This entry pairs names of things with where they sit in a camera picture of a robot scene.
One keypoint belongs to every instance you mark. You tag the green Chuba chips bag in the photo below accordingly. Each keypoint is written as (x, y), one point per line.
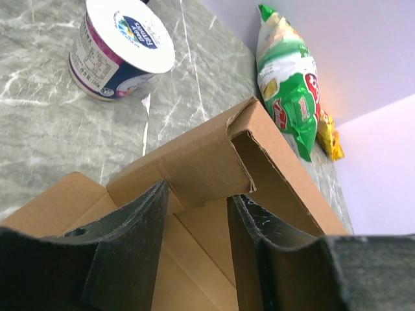
(287, 79)

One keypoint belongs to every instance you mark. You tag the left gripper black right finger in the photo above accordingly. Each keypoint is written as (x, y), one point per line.
(279, 267)

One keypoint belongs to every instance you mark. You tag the yellow Lays chips bag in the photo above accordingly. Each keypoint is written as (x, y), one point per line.
(328, 137)

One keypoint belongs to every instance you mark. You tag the brown cardboard box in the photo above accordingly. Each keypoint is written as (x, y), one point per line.
(237, 152)

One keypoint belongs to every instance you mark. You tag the small white yogurt cup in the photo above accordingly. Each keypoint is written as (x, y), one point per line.
(120, 46)

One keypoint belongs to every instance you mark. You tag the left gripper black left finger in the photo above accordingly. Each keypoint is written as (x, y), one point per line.
(108, 264)

